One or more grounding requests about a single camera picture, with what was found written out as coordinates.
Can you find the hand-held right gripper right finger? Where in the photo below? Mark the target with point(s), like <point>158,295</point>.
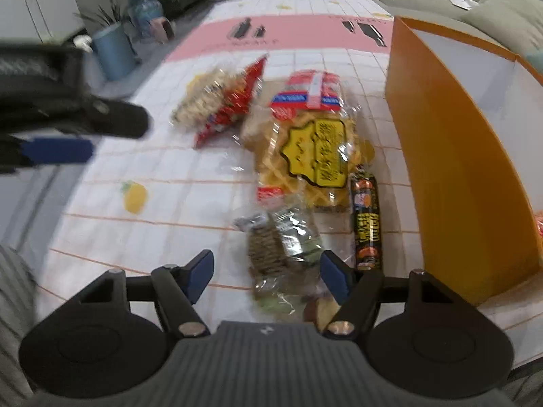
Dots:
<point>335,277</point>

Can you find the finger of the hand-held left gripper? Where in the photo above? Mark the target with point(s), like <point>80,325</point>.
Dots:
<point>121,118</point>
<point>59,151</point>

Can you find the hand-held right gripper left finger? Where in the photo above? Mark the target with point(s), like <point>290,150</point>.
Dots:
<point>200,274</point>

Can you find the black sausage stick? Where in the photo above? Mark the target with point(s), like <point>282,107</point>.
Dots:
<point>365,220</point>

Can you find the dark cracker packet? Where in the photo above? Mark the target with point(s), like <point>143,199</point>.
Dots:
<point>278,241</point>

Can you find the clear popcorn bag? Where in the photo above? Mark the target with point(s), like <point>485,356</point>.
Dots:
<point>199,97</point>

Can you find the waffle bag with yellow label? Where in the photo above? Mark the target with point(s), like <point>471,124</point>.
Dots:
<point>314,157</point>

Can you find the orange storage box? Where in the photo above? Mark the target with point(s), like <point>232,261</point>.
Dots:
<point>449,157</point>

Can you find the blue plant pot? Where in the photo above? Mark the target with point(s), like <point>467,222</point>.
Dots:
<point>112,53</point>

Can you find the pink and white printed tablecloth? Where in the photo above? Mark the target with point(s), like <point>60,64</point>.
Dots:
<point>169,207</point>

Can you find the white cabinet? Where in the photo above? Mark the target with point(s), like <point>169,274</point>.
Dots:
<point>38,0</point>

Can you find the small pink heater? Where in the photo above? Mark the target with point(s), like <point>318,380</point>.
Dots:
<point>162,29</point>

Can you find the long-leaf green plant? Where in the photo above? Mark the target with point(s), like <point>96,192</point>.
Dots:
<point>108,12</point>

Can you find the red crinkled snack packet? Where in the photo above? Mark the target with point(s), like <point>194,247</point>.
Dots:
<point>231,108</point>

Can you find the blue water jug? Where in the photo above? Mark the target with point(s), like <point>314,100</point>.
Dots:
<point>146,8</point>

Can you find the grey striped cloth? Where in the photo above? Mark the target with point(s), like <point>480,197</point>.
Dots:
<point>15,326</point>

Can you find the red and blue packet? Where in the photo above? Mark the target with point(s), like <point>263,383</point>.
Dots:
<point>312,91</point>

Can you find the grey-green sofa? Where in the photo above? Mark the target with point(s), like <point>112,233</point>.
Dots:
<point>496,17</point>

